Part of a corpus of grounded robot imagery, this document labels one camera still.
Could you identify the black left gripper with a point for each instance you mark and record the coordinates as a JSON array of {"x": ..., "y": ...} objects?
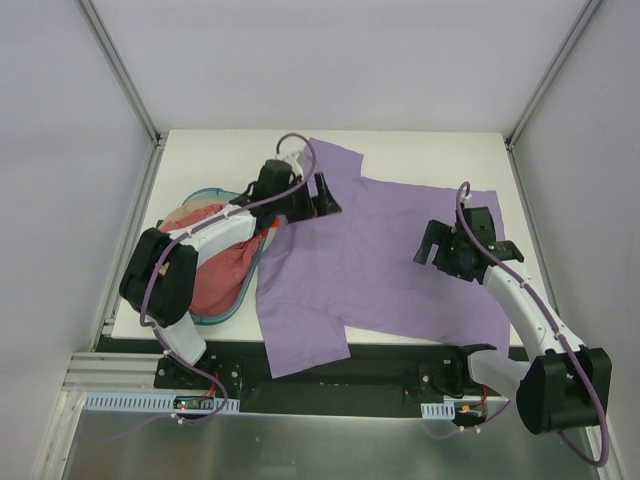
[{"x": 310, "y": 201}]

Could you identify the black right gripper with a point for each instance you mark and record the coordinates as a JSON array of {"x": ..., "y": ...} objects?
[{"x": 442, "y": 248}]

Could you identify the lavender t shirt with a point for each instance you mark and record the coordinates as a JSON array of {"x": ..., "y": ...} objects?
[{"x": 321, "y": 276}]

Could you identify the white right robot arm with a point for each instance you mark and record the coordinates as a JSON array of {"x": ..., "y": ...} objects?
[{"x": 566, "y": 384}]

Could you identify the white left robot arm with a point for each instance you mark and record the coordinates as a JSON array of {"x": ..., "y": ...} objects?
[{"x": 159, "y": 280}]

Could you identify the orange red t shirt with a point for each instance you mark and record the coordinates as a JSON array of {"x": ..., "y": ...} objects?
[{"x": 274, "y": 225}]

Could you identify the teal plastic laundry basket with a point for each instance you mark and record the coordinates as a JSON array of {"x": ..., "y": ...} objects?
[{"x": 223, "y": 280}]

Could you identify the pink t shirt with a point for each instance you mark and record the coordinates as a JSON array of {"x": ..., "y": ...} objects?
[{"x": 220, "y": 279}]

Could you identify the beige t shirt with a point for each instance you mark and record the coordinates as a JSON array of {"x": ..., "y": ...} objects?
[{"x": 189, "y": 214}]

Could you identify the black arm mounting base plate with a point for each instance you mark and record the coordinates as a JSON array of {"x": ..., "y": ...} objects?
[{"x": 386, "y": 381}]

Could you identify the right white slotted cable duct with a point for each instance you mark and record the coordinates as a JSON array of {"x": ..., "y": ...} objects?
[{"x": 438, "y": 411}]

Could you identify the white slotted cable duct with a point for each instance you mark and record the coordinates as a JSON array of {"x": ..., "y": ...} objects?
[
  {"x": 158, "y": 403},
  {"x": 438, "y": 411}
]

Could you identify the left aluminium frame post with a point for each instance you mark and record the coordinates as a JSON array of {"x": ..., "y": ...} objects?
[{"x": 109, "y": 50}]

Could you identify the aluminium frame post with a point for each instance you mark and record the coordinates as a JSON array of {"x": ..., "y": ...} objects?
[
  {"x": 568, "y": 45},
  {"x": 109, "y": 50}
]

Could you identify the right aluminium frame post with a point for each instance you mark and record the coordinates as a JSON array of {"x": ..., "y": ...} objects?
[{"x": 568, "y": 45}]

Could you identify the left white slotted cable duct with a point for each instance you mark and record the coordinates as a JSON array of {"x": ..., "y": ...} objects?
[{"x": 158, "y": 403}]

